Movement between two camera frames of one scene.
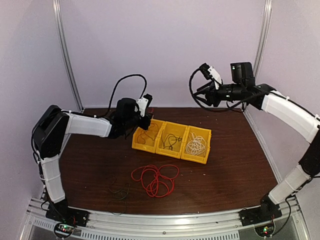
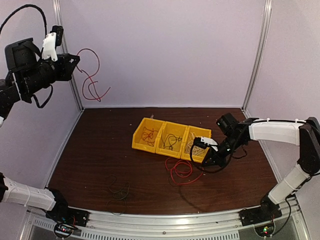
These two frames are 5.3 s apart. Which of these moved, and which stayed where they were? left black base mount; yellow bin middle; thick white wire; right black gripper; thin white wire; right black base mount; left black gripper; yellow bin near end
Moved: right black gripper; left black gripper
Stayed: thick white wire; thin white wire; right black base mount; yellow bin near end; left black base mount; yellow bin middle
